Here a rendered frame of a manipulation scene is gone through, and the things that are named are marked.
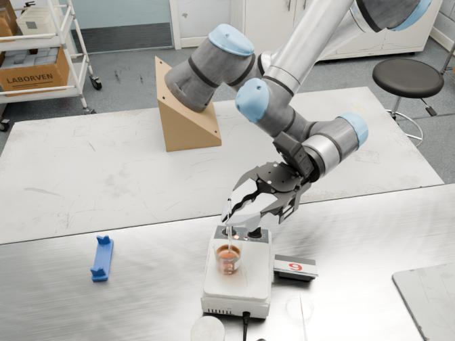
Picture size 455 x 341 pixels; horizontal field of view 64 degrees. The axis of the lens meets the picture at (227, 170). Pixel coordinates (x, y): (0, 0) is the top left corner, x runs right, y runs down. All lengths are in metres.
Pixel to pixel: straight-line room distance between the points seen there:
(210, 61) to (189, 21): 2.56
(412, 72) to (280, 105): 1.46
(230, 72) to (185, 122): 0.18
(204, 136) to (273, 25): 2.11
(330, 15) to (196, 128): 0.46
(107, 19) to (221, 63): 2.61
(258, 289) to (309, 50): 0.46
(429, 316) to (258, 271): 0.35
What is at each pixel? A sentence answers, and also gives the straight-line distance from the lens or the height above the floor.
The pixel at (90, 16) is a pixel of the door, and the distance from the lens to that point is 3.56.
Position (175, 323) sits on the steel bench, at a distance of 0.77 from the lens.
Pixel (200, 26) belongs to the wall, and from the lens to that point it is 3.58.
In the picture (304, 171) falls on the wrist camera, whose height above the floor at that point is 1.17.
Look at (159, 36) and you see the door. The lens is 3.59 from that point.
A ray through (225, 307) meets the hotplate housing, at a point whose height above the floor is 0.95.
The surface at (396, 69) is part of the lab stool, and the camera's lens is 2.13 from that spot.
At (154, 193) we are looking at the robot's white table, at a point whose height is 0.90.
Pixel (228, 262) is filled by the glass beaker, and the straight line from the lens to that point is 0.66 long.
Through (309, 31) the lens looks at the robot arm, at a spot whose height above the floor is 1.30.
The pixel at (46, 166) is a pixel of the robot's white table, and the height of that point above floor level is 0.90.
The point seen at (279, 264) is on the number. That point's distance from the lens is 0.80.
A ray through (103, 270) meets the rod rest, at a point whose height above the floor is 0.93.
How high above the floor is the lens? 1.61
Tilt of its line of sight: 45 degrees down
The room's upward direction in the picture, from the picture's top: 1 degrees counter-clockwise
